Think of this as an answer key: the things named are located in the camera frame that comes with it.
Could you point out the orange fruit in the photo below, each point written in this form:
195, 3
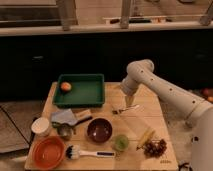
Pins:
65, 86

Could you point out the white dish brush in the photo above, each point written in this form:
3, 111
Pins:
75, 151

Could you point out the wooden block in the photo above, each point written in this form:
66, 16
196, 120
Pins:
83, 115

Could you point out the white paper cup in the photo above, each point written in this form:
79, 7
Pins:
41, 126

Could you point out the metal measuring cup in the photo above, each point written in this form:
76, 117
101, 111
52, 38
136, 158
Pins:
64, 130

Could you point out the purple bowl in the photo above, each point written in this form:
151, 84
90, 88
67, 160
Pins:
99, 130

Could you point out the yellow banana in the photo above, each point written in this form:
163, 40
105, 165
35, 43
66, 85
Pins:
146, 136

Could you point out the green plastic tray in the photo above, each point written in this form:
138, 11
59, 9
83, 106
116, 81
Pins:
87, 90

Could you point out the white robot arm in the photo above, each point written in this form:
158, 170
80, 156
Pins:
196, 111

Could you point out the black handled utensil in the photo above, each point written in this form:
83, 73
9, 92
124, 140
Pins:
83, 120

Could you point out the orange bowl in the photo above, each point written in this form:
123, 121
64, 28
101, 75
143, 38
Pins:
48, 153

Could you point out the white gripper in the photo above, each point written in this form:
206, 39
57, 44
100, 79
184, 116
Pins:
129, 87

